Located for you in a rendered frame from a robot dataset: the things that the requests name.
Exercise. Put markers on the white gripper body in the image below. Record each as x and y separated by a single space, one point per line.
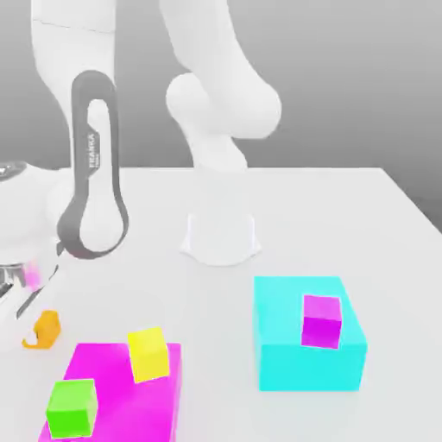
41 297

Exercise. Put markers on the small orange cube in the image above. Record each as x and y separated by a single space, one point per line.
48 328

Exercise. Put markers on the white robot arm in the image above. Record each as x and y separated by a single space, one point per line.
221 103

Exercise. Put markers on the small green cube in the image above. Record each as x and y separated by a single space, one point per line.
70 411

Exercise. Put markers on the small yellow cube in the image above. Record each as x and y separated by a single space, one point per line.
149 359

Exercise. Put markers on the small purple cube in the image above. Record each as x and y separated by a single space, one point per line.
321 328

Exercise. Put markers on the large magenta box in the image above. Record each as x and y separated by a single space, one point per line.
121 407

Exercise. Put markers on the large cyan box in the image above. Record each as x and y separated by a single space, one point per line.
304 369

